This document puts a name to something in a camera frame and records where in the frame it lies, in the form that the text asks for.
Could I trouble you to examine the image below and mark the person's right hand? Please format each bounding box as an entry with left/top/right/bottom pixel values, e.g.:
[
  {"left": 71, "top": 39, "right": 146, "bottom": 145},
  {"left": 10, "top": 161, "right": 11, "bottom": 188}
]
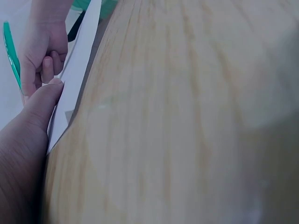
[{"left": 18, "top": 20, "right": 69, "bottom": 106}]

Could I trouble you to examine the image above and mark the person's left hand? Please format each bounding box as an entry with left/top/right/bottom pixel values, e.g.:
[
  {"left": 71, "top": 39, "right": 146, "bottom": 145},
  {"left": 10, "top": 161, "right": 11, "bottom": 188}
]
[{"left": 0, "top": 77, "right": 64, "bottom": 224}]

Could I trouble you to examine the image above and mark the white paper sheet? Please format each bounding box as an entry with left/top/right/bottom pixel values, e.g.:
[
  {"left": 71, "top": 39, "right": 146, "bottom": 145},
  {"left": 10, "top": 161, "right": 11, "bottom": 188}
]
[{"left": 46, "top": 0, "right": 102, "bottom": 156}]

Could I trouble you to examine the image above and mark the green pen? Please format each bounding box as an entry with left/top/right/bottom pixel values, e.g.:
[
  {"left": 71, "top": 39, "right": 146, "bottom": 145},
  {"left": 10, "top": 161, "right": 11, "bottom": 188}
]
[{"left": 2, "top": 21, "right": 24, "bottom": 96}]

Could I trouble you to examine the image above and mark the person's right forearm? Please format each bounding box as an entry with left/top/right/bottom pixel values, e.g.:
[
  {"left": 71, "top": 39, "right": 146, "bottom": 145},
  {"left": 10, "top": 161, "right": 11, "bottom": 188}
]
[{"left": 26, "top": 0, "right": 76, "bottom": 24}]

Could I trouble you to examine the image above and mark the teal green object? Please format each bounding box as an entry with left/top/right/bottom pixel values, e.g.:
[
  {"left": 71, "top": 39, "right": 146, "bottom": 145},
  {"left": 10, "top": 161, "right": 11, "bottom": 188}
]
[{"left": 71, "top": 0, "right": 119, "bottom": 21}]

